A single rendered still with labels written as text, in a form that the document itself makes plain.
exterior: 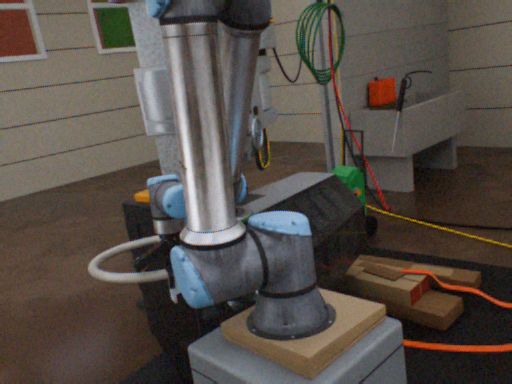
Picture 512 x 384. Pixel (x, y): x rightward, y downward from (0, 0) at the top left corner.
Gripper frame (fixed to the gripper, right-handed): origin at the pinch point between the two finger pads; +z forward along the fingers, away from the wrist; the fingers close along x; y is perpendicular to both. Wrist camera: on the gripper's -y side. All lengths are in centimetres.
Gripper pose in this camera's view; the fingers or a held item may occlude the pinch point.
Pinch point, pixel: (172, 296)
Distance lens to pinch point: 157.9
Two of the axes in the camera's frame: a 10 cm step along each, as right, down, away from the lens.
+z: 1.0, 9.7, 2.0
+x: -2.6, -1.7, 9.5
